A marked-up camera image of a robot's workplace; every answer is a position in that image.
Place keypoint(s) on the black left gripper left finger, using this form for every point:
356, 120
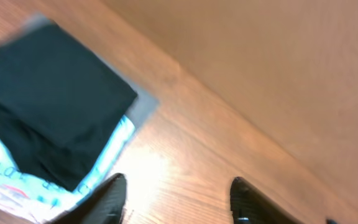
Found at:
105, 205

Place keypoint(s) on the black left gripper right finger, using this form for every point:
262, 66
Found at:
250, 206

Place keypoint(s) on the black t-shirt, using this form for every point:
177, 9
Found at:
59, 105

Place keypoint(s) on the light blue folded shirt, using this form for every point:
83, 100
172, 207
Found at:
38, 200

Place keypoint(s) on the grey folded garment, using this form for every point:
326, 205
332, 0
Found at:
145, 104

